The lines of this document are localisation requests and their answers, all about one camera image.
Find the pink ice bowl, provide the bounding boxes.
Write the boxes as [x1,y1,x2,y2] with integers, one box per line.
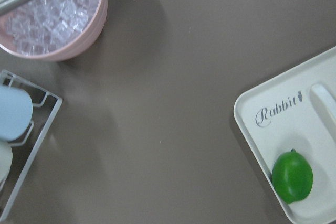
[1,0,108,61]

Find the white wire cup rack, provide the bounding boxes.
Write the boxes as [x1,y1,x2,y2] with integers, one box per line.
[1,70,62,221]

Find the green lime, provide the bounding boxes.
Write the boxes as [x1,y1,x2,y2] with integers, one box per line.
[271,149,313,204]

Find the light blue cup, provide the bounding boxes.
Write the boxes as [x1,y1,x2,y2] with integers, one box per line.
[1,85,33,142]

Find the white cup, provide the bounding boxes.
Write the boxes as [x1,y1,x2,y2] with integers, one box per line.
[0,141,13,182]

